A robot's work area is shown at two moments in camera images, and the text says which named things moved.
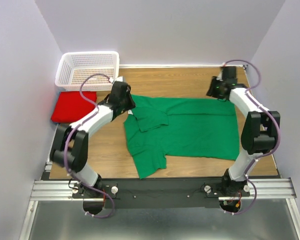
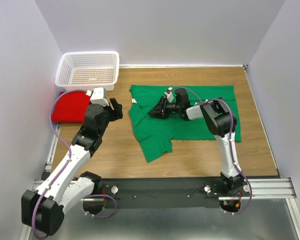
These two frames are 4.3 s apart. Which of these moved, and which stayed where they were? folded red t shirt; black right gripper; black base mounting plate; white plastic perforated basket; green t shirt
Moved: black right gripper; green t shirt
Stayed: black base mounting plate; folded red t shirt; white plastic perforated basket
